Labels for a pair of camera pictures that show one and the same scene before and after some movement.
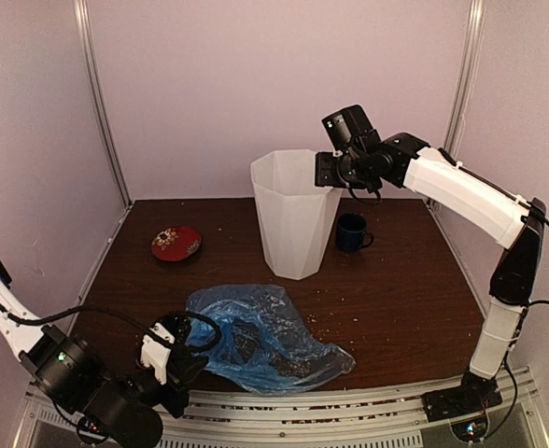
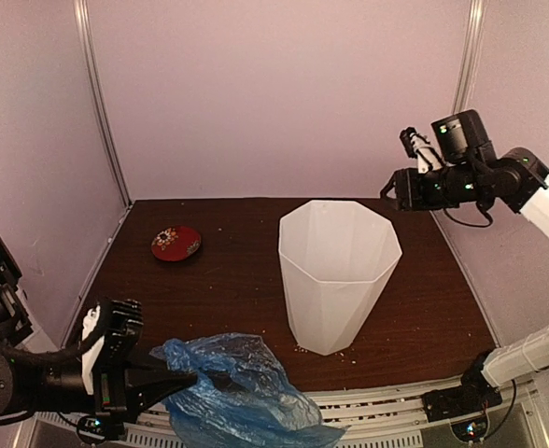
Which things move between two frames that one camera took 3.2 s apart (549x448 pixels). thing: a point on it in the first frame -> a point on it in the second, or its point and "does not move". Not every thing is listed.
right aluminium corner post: (464, 80) does not move
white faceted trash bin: (298, 217) -> (338, 259)
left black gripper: (181, 371) -> (117, 387)
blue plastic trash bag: (264, 349) -> (241, 399)
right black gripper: (324, 173) -> (410, 192)
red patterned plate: (175, 243) does not move
